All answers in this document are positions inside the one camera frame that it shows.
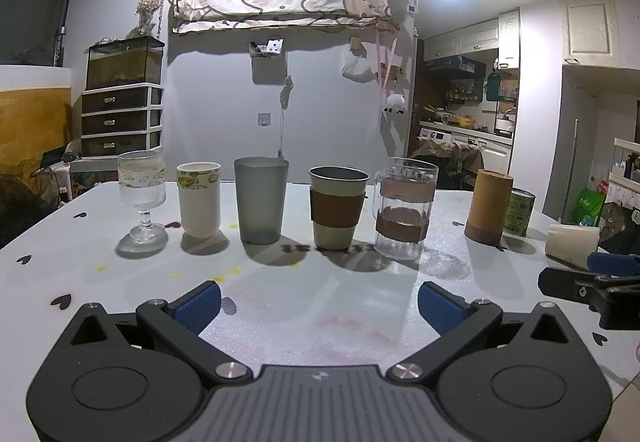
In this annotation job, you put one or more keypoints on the plain white cup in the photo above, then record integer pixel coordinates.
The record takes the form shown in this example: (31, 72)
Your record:
(572, 245)

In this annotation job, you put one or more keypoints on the square wall hook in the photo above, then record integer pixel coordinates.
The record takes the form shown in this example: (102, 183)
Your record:
(264, 118)

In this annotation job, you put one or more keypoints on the green plastic bag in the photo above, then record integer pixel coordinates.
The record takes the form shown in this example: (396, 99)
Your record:
(590, 206)

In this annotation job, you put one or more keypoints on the black range hood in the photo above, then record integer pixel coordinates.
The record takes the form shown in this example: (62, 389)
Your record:
(457, 64)

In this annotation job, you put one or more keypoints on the white plush toy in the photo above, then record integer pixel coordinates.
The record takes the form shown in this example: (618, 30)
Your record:
(395, 103)

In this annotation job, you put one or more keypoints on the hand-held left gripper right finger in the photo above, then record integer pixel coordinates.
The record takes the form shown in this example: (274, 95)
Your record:
(441, 311)

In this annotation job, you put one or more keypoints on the white cup with cartoon band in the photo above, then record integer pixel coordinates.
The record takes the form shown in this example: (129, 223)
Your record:
(199, 200)

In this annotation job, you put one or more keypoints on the ribbed glass goblet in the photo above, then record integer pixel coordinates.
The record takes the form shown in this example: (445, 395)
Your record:
(143, 196)

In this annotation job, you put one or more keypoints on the clear wall holder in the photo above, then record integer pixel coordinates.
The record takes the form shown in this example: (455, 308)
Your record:
(267, 47)

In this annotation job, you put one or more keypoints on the white washing machine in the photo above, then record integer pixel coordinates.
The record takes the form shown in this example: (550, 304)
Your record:
(481, 148)

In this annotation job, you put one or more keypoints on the green tin can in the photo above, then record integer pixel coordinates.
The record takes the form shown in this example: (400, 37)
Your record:
(521, 213)

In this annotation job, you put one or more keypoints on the grey frosted tumbler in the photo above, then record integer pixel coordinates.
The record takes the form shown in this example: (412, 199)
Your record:
(261, 200)

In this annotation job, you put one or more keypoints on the yellow pot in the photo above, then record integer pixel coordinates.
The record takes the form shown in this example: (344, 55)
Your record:
(465, 121)

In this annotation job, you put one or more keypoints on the green cup with brown sleeve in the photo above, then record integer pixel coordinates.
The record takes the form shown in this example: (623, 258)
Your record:
(336, 208)

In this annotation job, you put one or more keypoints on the white hanging bag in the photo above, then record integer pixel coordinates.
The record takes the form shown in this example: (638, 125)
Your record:
(356, 67)

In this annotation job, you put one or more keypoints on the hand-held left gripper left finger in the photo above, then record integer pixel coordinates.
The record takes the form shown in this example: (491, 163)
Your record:
(199, 307)

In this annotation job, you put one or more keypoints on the clear glass mug brown bands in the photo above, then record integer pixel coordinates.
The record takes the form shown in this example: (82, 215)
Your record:
(406, 208)

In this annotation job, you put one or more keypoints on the brown cloth on chair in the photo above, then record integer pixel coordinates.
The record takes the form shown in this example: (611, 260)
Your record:
(450, 155)

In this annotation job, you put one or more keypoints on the brown bamboo cup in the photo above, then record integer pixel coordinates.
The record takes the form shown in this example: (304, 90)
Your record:
(488, 205)

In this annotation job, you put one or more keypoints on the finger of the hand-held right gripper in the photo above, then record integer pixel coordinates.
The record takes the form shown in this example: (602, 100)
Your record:
(613, 263)
(575, 286)

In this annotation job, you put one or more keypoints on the glass fish tank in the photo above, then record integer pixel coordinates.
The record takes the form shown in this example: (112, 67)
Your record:
(123, 63)

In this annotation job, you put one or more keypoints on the dried flower bunch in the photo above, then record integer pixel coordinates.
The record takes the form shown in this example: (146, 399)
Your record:
(147, 13)

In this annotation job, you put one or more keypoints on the pink hanging ribbon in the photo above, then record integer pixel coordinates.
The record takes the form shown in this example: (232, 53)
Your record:
(386, 62)

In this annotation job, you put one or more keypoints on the white drawer unit dark drawers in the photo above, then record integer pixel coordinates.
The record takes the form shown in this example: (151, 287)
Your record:
(120, 120)

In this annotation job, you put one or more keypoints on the white kitchen wall cabinets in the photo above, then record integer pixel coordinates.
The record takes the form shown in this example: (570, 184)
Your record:
(470, 38)

